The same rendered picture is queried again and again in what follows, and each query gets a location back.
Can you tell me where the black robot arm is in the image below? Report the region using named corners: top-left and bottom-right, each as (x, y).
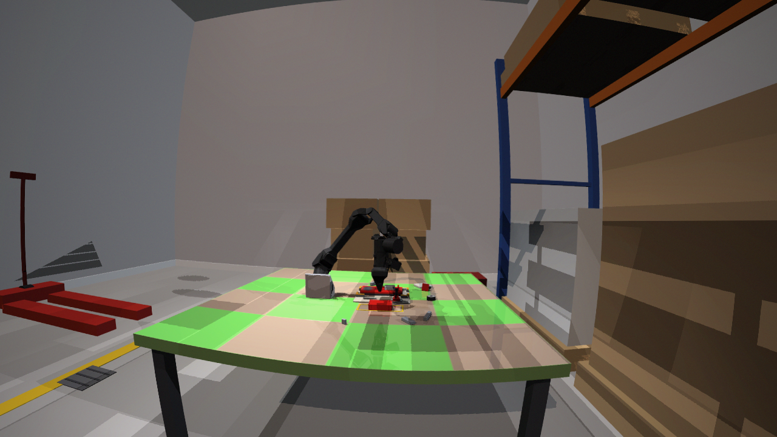
top-left (312, 207), bottom-right (403, 275)

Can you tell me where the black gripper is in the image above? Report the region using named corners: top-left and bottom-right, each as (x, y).
top-left (371, 252), bottom-right (389, 292)

